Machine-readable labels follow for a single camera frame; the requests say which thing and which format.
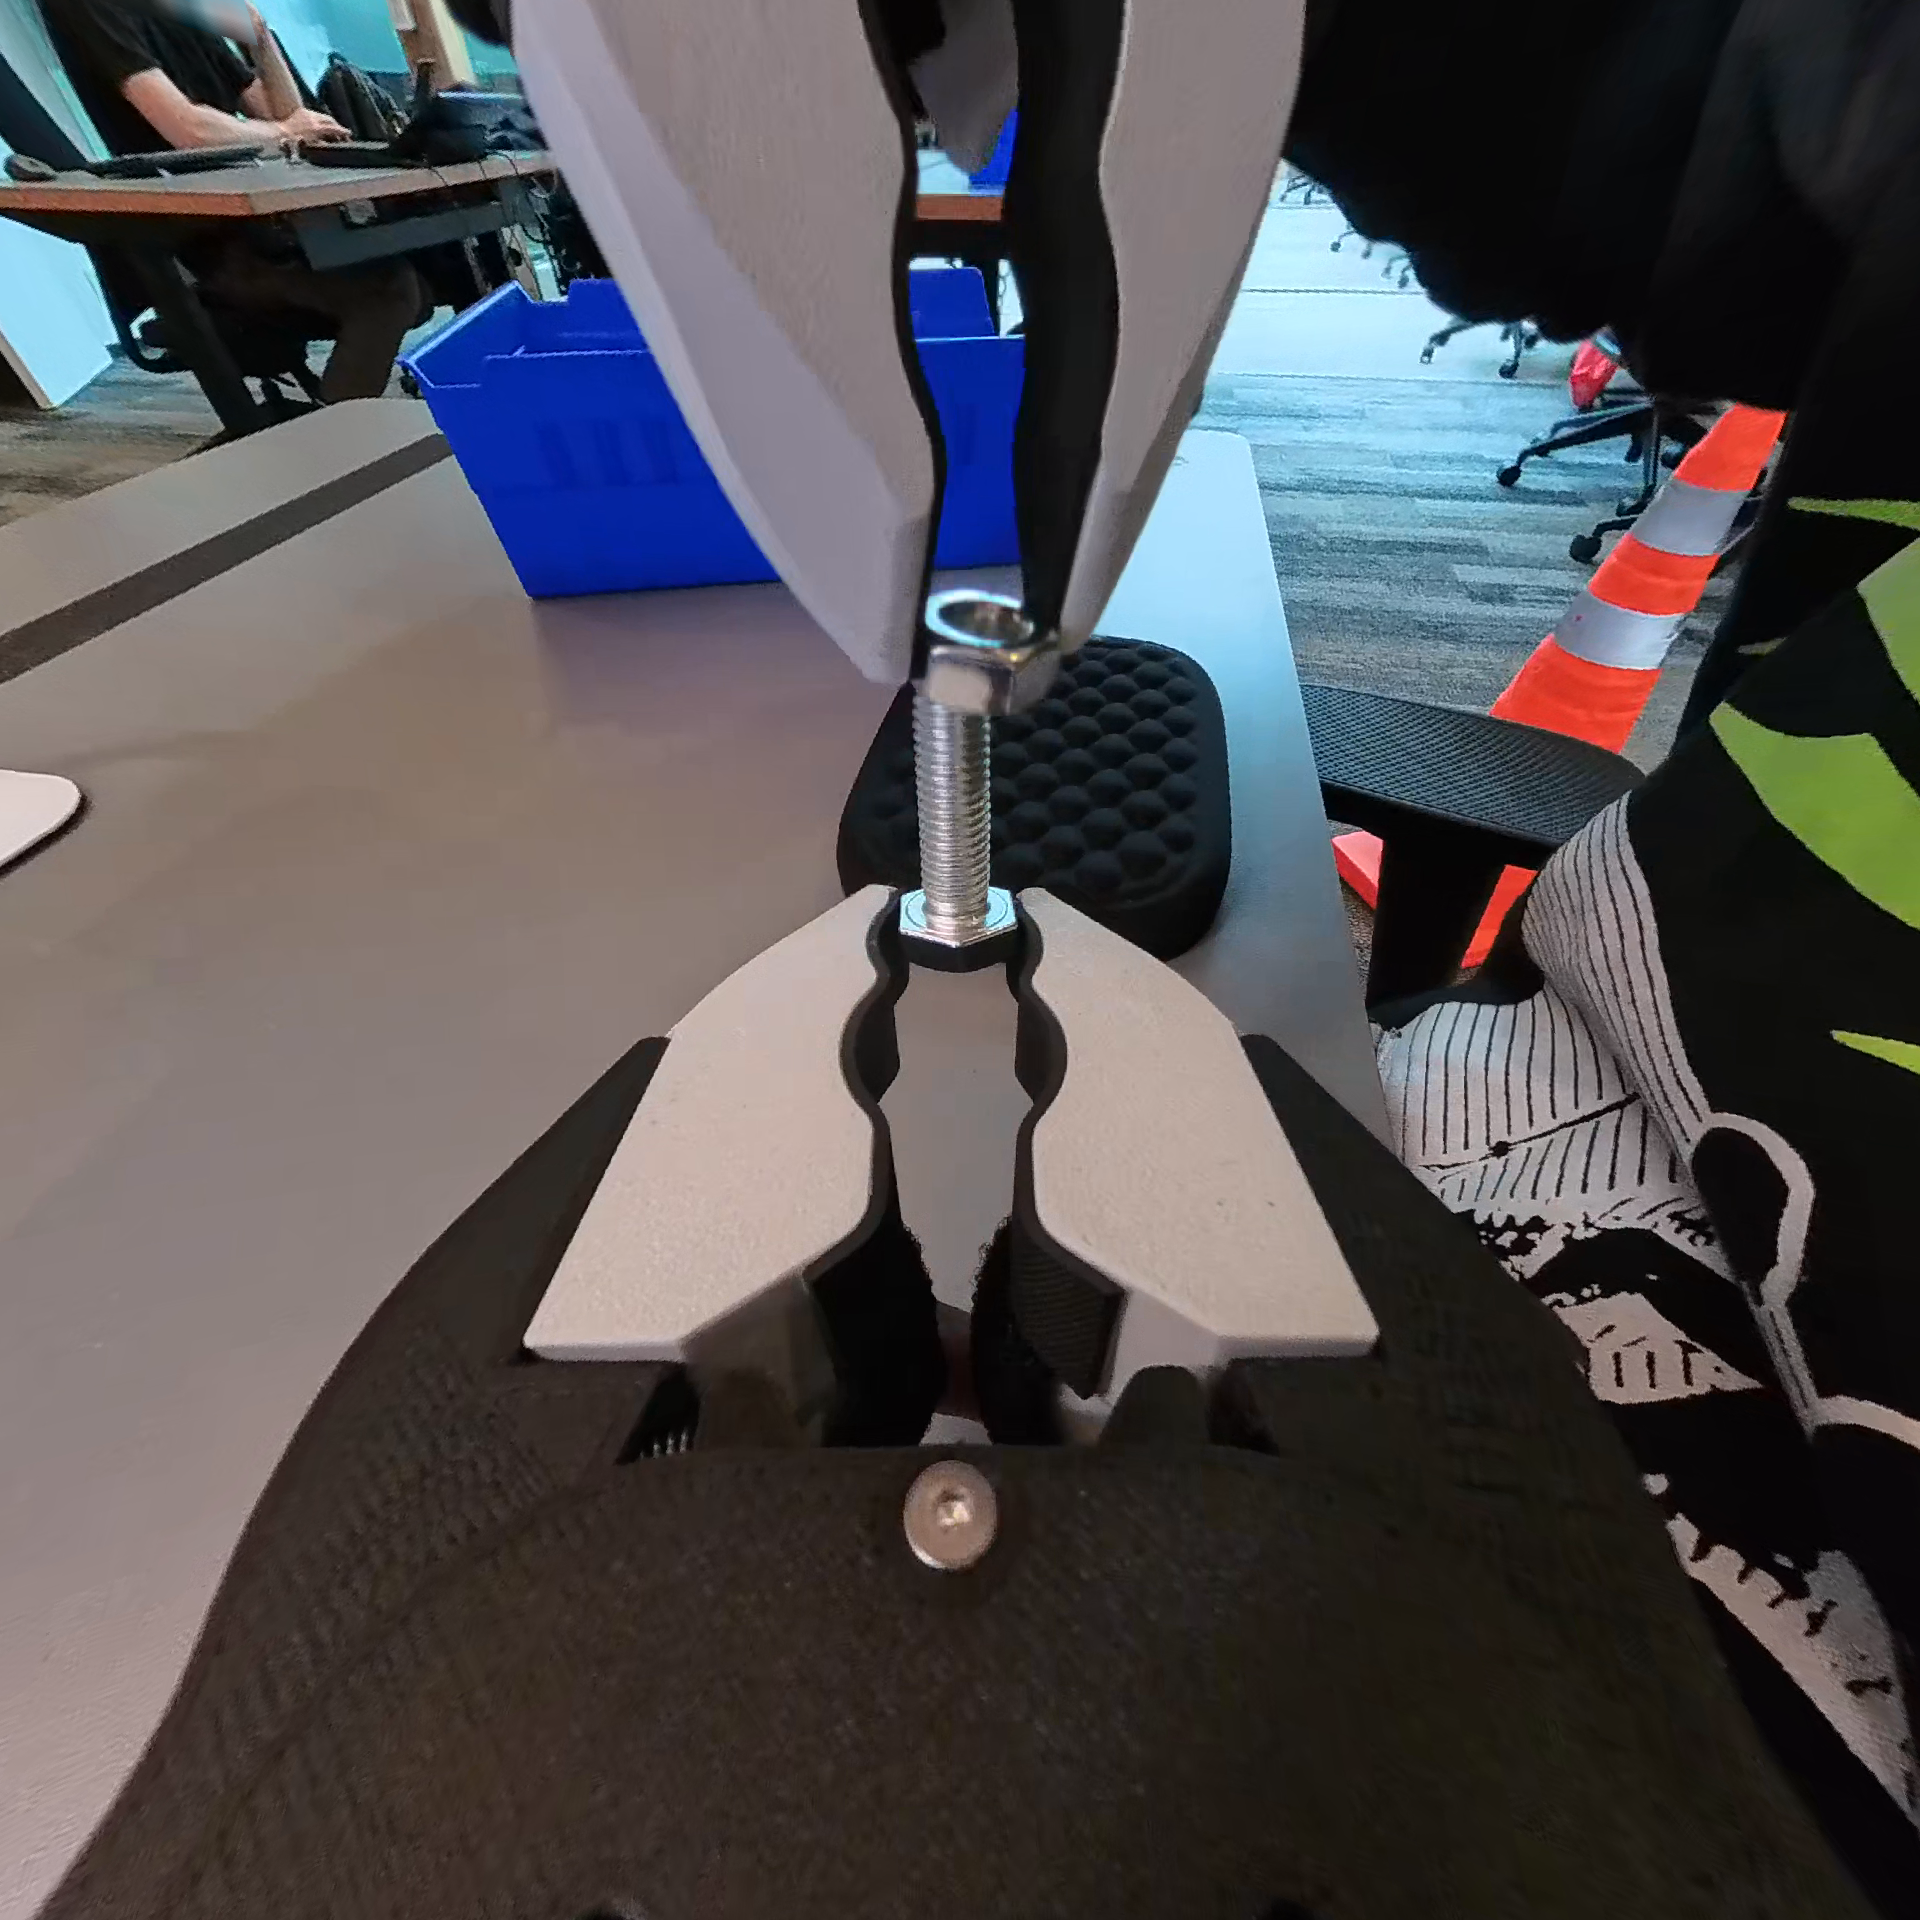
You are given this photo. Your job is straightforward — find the steel hex nut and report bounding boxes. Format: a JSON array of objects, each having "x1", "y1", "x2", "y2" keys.
[{"x1": 925, "y1": 589, "x2": 1056, "y2": 671}]

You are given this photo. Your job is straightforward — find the black wrist rest pad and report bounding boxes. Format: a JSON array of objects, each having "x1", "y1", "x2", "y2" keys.
[{"x1": 839, "y1": 634, "x2": 1235, "y2": 955}]

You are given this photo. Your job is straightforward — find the blue plastic bin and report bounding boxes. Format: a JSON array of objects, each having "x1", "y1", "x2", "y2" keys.
[{"x1": 400, "y1": 257, "x2": 1029, "y2": 602}]

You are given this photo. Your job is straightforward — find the long office desk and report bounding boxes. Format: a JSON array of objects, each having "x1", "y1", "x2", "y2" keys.
[{"x1": 0, "y1": 145, "x2": 572, "y2": 437}]

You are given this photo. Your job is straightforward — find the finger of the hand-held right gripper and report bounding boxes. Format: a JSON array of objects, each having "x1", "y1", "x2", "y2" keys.
[
  {"x1": 512, "y1": 0, "x2": 955, "y2": 686},
  {"x1": 1005, "y1": 0, "x2": 1311, "y2": 639}
]

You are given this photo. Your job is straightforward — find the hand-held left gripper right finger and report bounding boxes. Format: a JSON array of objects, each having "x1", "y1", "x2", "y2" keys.
[{"x1": 1015, "y1": 891, "x2": 1379, "y2": 1412}]

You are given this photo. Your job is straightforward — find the steel hex bolt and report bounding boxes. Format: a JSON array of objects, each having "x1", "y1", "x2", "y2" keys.
[{"x1": 901, "y1": 647, "x2": 1024, "y2": 961}]

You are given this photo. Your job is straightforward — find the black hoodie with green print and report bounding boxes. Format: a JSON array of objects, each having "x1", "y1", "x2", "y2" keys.
[{"x1": 1515, "y1": 362, "x2": 1920, "y2": 1862}]

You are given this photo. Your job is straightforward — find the orange traffic cone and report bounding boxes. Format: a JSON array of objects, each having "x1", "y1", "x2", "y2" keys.
[{"x1": 1330, "y1": 407, "x2": 1789, "y2": 975}]

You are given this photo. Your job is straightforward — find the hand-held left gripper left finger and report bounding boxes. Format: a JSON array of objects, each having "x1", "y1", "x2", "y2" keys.
[{"x1": 533, "y1": 890, "x2": 904, "y2": 1385}]

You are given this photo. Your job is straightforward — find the black and white printed trousers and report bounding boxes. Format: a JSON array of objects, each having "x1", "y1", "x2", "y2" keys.
[{"x1": 1368, "y1": 796, "x2": 1920, "y2": 1833}]

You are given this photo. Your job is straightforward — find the black office chair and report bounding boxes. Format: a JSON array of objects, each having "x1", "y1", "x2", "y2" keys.
[{"x1": 1427, "y1": 227, "x2": 1683, "y2": 566}]

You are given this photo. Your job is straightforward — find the person's right forearm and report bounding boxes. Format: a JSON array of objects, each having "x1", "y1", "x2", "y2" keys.
[{"x1": 1284, "y1": 0, "x2": 1920, "y2": 452}]

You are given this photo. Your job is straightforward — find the sign board on white stand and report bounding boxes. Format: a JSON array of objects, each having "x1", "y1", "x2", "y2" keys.
[{"x1": 0, "y1": 767, "x2": 87, "y2": 878}]

